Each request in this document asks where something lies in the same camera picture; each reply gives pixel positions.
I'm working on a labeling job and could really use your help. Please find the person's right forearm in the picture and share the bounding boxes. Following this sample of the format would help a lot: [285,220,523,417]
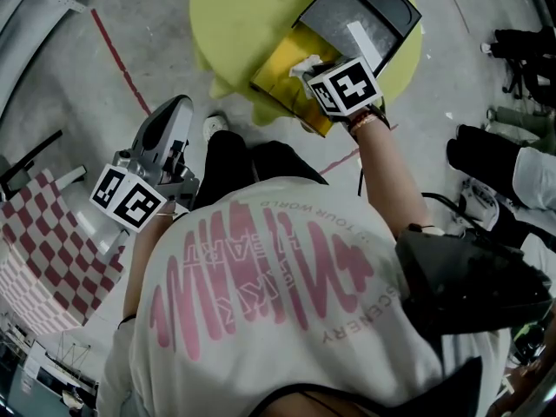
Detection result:
[348,105,436,239]

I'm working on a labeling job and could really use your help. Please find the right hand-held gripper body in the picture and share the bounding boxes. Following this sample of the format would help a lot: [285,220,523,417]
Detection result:
[302,56,384,117]

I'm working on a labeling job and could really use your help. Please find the white T-shirt with pink print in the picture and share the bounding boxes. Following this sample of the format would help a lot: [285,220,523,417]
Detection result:
[96,175,514,417]

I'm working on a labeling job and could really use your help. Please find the red bead bracelet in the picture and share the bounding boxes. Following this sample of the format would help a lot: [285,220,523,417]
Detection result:
[348,109,380,137]

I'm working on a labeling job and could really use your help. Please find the person's white shoe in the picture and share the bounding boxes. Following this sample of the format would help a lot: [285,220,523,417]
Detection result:
[202,112,230,143]

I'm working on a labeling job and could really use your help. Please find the person's black trousers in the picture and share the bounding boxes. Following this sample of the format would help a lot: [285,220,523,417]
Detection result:
[192,129,330,211]

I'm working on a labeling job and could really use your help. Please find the white printed bag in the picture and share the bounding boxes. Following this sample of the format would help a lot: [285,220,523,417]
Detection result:
[459,177,501,233]

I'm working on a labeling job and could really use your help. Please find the red white checkered cloth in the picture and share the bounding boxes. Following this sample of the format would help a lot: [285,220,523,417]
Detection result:
[0,167,128,337]

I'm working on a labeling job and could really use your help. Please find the person's left forearm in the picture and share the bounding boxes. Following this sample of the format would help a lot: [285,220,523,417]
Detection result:
[122,201,178,321]

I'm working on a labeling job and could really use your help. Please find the white paper card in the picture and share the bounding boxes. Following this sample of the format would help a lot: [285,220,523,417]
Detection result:
[346,20,384,68]

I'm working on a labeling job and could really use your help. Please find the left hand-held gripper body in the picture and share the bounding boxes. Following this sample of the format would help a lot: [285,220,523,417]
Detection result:
[89,138,202,235]

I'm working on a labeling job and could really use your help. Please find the white tissue paper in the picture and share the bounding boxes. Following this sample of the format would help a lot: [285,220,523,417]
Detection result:
[288,53,324,80]

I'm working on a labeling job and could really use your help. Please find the black shoulder bag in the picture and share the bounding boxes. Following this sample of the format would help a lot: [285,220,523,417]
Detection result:
[394,222,553,334]

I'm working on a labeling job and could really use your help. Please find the round table with yellow cloth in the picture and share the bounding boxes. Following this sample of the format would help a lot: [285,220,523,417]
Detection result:
[188,0,424,129]

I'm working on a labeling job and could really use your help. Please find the grey perforated metal rack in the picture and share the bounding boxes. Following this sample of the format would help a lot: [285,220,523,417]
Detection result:
[0,0,89,119]

